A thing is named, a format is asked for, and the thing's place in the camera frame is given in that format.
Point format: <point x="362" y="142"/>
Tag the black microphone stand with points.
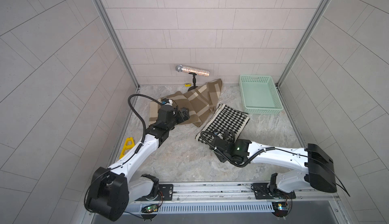
<point x="194" y="81"/>

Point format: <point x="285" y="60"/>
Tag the aluminium corner post left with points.
<point x="115" y="40"/>

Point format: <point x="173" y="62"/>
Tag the black white houndstooth scarf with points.
<point x="227" y="123"/>

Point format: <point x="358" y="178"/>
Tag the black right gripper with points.
<point x="221" y="159"/>

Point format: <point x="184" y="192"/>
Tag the yellow plastic tool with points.
<point x="128" y="145"/>

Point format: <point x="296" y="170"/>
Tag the left green circuit board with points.
<point x="150" y="209"/>

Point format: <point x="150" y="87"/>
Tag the mint green plastic basket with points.
<point x="259" y="95"/>

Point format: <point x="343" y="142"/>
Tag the right green circuit board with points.
<point x="281" y="209"/>

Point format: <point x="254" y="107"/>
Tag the aluminium corner post right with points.
<point x="307" y="34"/>

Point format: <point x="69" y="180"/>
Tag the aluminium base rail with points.
<point x="229" y="197"/>

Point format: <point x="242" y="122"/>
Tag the glitter microphone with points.
<point x="187" y="69"/>

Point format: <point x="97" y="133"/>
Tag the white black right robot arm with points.
<point x="310" y="167"/>

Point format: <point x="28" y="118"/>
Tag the aluminium corner post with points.
<point x="307" y="34"/>
<point x="115" y="40"/>

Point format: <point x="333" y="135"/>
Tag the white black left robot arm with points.
<point x="112" y="188"/>

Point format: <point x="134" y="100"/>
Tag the brown beige plaid blanket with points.
<point x="201" y="102"/>

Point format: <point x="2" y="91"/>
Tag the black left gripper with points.
<point x="185" y="115"/>

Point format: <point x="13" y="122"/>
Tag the green circuit board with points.
<point x="150" y="209"/>
<point x="281" y="209"/>

